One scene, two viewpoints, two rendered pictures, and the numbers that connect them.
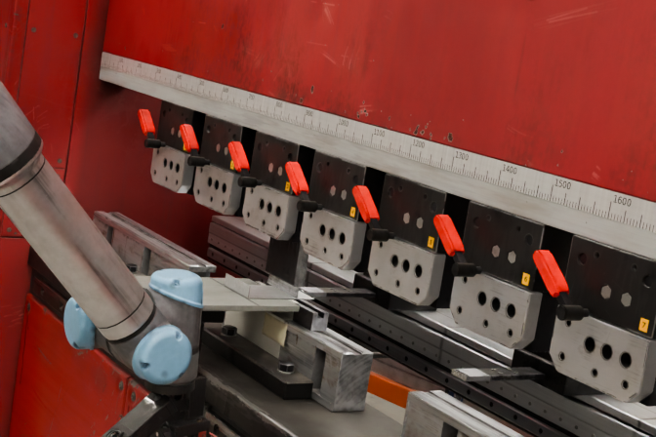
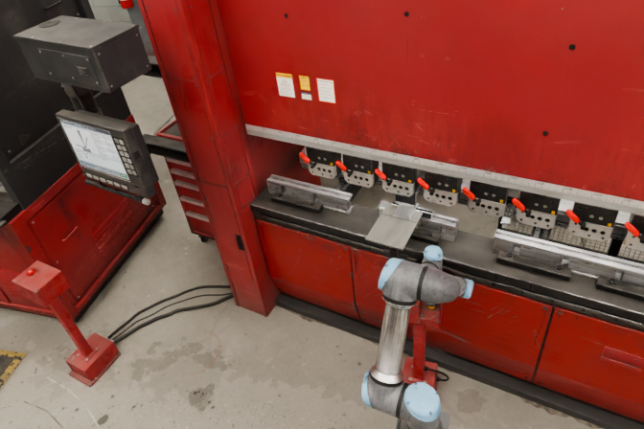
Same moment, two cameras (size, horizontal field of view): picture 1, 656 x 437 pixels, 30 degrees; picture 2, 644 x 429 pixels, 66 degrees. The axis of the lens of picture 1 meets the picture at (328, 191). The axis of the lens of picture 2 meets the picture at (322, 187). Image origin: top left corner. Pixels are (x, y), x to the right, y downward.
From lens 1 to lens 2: 1.70 m
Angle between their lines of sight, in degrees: 37
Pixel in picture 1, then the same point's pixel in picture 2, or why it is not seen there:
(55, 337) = (287, 234)
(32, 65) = (228, 147)
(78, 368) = (310, 243)
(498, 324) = (541, 223)
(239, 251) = not seen: hidden behind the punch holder
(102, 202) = (262, 172)
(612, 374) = (597, 236)
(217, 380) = (412, 249)
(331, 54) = (425, 141)
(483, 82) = (521, 157)
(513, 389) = not seen: hidden behind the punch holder
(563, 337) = (574, 227)
